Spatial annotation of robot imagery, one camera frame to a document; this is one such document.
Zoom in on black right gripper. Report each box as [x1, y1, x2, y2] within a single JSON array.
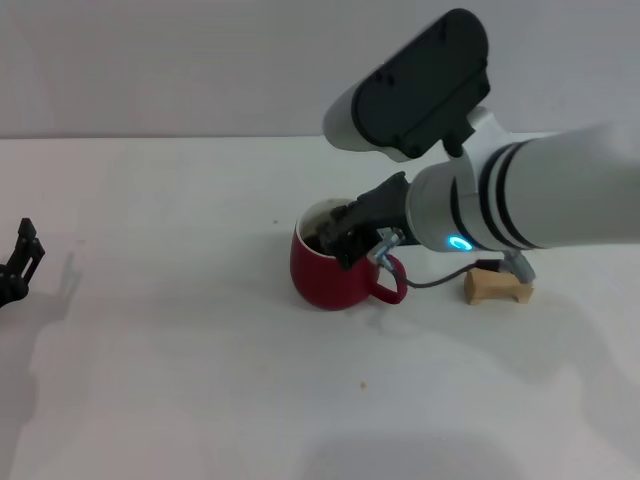
[[318, 171, 417, 272]]

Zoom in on red ceramic cup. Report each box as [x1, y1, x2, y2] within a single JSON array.
[[289, 198, 407, 312]]

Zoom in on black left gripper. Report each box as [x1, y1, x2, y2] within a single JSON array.
[[0, 217, 47, 309]]

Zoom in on light wooden notched block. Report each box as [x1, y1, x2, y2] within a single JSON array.
[[463, 264, 535, 306]]

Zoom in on grey cable with metal plugs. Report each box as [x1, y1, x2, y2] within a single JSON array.
[[367, 227, 537, 297]]

